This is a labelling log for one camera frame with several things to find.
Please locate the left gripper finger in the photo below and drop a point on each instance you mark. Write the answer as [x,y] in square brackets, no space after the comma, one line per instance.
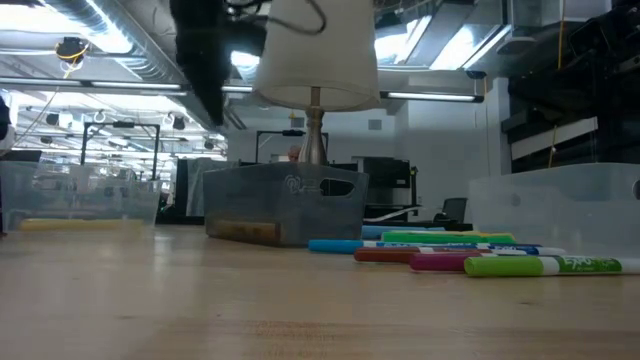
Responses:
[205,45]

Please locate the blue thin marker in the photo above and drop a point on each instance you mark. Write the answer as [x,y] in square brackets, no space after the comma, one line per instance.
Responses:
[335,246]

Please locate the blue highlighter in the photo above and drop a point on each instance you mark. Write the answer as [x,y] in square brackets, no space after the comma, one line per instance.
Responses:
[395,231]

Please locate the brown thin marker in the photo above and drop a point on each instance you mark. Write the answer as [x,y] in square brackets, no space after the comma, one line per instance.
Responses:
[385,255]

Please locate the green highlighter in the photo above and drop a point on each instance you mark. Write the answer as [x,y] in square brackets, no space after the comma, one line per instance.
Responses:
[440,238]

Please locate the purple thin marker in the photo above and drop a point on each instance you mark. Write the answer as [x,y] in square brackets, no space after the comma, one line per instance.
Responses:
[435,262]

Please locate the green thin marker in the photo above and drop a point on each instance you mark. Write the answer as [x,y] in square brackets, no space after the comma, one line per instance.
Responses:
[500,266]

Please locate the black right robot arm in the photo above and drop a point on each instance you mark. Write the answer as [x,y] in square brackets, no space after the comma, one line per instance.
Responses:
[575,95]

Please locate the ceiling strip light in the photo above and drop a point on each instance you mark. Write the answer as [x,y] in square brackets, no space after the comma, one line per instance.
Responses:
[430,96]
[125,85]

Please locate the white shade table lamp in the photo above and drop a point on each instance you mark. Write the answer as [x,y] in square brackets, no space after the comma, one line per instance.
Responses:
[315,50]

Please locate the person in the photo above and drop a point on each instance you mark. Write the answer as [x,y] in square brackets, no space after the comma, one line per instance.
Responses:
[294,152]

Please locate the grey covered equipment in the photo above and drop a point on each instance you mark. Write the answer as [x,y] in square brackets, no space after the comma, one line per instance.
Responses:
[197,185]

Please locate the grey translucent plastic bin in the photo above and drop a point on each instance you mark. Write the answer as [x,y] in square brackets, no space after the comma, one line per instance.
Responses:
[260,205]

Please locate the clear plastic bin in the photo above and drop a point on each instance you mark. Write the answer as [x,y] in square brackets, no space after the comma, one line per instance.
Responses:
[550,210]
[75,200]

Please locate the black equipment cabinet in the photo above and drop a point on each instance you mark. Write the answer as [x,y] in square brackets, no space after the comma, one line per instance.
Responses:
[385,180]

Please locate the black office chair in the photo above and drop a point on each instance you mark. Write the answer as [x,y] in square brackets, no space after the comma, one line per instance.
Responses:
[452,209]

